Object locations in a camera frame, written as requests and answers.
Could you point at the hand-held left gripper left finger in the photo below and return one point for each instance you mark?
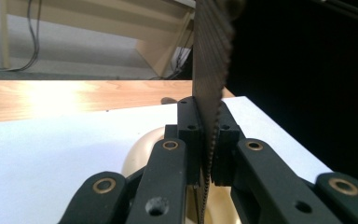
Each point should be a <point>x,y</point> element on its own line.
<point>167,174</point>

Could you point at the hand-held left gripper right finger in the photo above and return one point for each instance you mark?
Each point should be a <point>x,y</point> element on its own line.
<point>261,177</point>

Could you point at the cream cup with orange dot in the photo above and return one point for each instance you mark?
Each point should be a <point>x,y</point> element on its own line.
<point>140,155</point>

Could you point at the black serrated knife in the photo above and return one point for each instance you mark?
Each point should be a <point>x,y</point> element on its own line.
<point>211,46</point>

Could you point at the white board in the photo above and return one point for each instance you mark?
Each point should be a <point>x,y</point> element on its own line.
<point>43,155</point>

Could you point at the light wooden shelf unit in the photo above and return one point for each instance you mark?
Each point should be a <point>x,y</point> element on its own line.
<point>105,21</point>

